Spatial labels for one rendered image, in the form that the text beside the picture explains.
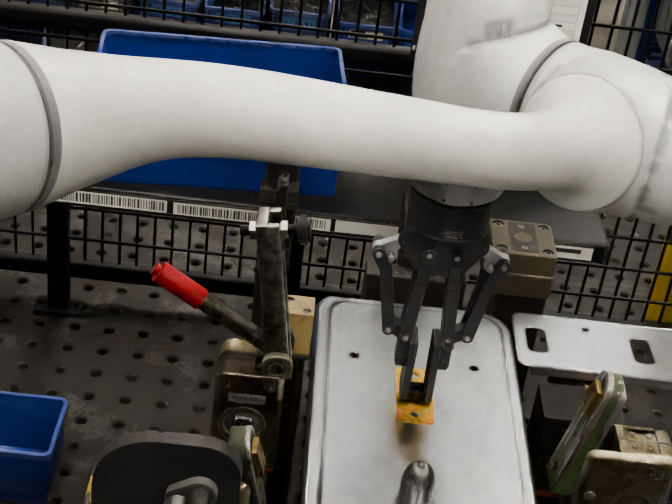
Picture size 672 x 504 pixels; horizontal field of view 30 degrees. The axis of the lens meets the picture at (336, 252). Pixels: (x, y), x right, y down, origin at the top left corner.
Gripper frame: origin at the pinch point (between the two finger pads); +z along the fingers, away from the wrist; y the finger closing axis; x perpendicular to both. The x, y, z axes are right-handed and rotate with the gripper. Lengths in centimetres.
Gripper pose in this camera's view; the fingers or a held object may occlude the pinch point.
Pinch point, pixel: (420, 364)
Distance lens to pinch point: 124.1
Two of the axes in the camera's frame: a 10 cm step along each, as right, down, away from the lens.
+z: -1.1, 8.3, 5.4
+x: 0.3, -5.4, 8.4
